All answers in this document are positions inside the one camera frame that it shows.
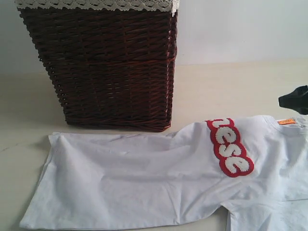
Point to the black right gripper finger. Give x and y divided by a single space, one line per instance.
297 100

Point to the white t-shirt with red logo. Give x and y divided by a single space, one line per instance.
255 167

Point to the cream lace basket liner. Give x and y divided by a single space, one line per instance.
171 6

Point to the dark brown wicker basket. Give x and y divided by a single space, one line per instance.
110 69

